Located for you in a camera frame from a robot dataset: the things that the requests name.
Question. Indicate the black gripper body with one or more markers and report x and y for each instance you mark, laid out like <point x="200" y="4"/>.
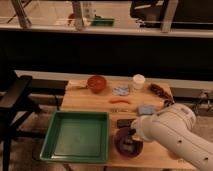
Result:
<point x="132" y="132"/>

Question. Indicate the purple bowl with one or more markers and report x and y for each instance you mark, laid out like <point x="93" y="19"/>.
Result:
<point x="119" y="137"/>

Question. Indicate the red bowl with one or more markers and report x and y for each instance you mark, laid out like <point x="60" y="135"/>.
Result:
<point x="96" y="83"/>

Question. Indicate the black rectangular sponge block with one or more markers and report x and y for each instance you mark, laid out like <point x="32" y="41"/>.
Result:
<point x="121" y="123"/>

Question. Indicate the blue folded cloth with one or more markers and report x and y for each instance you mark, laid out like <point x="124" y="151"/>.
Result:
<point x="146" y="110"/>

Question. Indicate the small metal utensil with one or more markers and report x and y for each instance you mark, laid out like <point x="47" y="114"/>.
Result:
<point x="118" y="110"/>

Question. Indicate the orange carrot toy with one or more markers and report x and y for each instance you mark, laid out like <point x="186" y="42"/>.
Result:
<point x="119" y="100"/>

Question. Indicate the light blue crumpled cloth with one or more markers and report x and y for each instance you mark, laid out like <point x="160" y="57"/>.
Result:
<point x="121" y="90"/>

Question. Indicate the small brown jar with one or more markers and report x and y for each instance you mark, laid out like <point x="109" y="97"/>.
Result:
<point x="168" y="103"/>

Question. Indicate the brown pinecone-like object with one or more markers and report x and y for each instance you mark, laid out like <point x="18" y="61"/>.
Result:
<point x="158" y="90"/>

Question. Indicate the green plastic tray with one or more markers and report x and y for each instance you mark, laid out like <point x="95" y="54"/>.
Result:
<point x="77" y="137"/>

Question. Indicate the white cup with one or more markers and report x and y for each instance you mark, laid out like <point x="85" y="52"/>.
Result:
<point x="138" y="81"/>

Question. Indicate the black chair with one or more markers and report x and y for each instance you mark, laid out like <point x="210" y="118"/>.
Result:
<point x="15" y="107"/>

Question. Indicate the yellow-handled spoon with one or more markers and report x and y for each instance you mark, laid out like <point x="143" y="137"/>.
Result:
<point x="78" y="87"/>

